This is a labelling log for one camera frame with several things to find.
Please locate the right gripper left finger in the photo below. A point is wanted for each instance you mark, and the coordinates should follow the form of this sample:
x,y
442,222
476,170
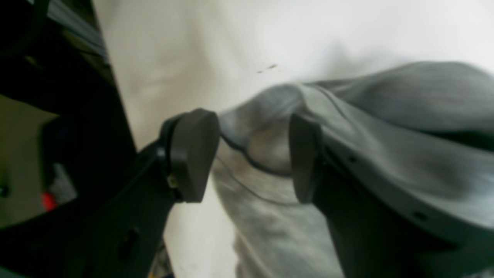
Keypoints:
x,y
115,232

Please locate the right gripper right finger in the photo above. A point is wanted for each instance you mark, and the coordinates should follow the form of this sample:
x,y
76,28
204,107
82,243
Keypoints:
x,y
379,230

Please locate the grey T-shirt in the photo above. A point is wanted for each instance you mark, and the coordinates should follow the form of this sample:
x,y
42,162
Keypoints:
x,y
428,126

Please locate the red object on floor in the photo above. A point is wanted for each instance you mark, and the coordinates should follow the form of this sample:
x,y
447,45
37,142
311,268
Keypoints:
x,y
49,202

